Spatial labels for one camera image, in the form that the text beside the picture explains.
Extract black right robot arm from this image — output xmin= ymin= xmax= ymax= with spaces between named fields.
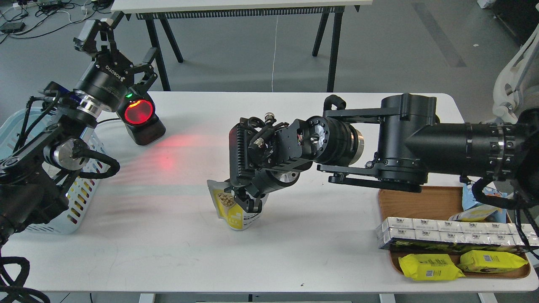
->
xmin=225 ymin=93 xmax=539 ymax=226

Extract light blue plastic basket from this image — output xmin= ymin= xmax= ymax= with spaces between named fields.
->
xmin=0 ymin=107 xmax=109 ymax=234

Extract yellow snack pack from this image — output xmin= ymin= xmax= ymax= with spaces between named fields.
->
xmin=457 ymin=250 xmax=528 ymax=274
xmin=398 ymin=254 xmax=465 ymax=281

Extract wooden tray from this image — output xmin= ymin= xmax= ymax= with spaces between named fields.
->
xmin=378 ymin=186 xmax=532 ymax=279

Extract silver multipack box row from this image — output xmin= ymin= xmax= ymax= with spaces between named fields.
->
xmin=375 ymin=217 xmax=539 ymax=255

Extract yellow snack pack right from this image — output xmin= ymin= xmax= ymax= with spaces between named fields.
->
xmin=457 ymin=250 xmax=528 ymax=274

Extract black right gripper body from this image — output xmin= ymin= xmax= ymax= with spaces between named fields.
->
xmin=229 ymin=116 xmax=321 ymax=198

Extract black barcode scanner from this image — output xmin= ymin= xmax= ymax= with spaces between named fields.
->
xmin=116 ymin=92 xmax=166 ymax=146

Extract yellow snack pack left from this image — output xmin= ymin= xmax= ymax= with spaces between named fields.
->
xmin=398 ymin=254 xmax=465 ymax=281

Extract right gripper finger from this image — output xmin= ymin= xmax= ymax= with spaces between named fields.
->
xmin=230 ymin=186 xmax=264 ymax=213

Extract background table black legs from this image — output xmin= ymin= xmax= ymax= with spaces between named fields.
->
xmin=112 ymin=0 xmax=373 ymax=92

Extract blue snack bag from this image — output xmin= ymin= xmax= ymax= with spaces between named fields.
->
xmin=462 ymin=183 xmax=507 ymax=223

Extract white hanging cable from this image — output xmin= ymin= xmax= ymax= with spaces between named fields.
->
xmin=271 ymin=16 xmax=279 ymax=93

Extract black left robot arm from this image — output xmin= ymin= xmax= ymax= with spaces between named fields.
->
xmin=1 ymin=11 xmax=165 ymax=245

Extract yellow white snack pouch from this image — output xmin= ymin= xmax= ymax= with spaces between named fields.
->
xmin=207 ymin=180 xmax=262 ymax=231

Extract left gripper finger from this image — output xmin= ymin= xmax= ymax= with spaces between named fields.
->
xmin=126 ymin=47 xmax=159 ymax=98
xmin=73 ymin=11 xmax=125 ymax=64

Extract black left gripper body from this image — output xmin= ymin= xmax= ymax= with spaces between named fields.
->
xmin=74 ymin=57 xmax=134 ymax=112

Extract yellow flat snack pouch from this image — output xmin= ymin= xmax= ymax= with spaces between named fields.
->
xmin=448 ymin=203 xmax=507 ymax=223

